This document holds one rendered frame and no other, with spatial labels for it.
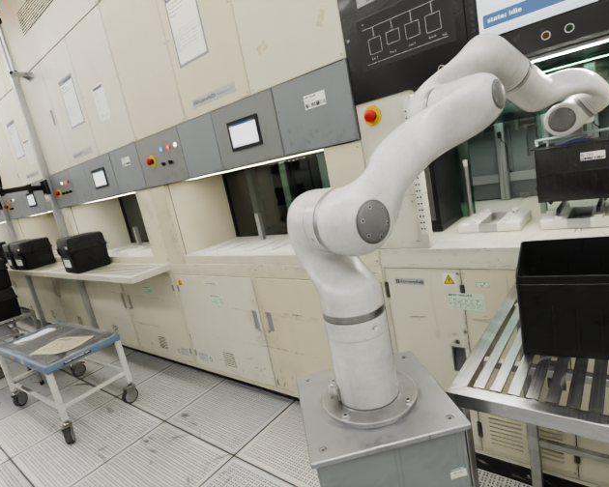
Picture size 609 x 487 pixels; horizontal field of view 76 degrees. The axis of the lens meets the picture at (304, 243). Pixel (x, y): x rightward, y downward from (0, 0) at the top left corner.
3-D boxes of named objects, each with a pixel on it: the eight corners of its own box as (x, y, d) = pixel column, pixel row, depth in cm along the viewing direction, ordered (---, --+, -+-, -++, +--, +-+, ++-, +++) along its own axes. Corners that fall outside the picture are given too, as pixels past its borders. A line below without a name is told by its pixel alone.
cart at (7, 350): (10, 409, 273) (-15, 346, 264) (84, 370, 313) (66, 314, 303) (69, 448, 213) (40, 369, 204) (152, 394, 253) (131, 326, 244)
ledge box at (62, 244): (61, 273, 297) (50, 240, 292) (100, 262, 316) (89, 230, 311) (74, 274, 276) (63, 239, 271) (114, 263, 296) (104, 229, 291)
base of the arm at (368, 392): (332, 440, 69) (311, 343, 65) (316, 383, 87) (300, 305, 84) (434, 414, 70) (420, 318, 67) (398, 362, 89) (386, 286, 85)
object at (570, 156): (533, 214, 131) (525, 118, 125) (543, 203, 146) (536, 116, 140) (627, 210, 116) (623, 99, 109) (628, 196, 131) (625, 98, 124)
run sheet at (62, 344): (25, 356, 235) (25, 354, 234) (59, 337, 256) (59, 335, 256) (63, 353, 225) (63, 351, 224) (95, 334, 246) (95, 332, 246)
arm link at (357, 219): (317, 263, 76) (371, 274, 62) (282, 214, 72) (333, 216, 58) (457, 122, 93) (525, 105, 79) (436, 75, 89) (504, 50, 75)
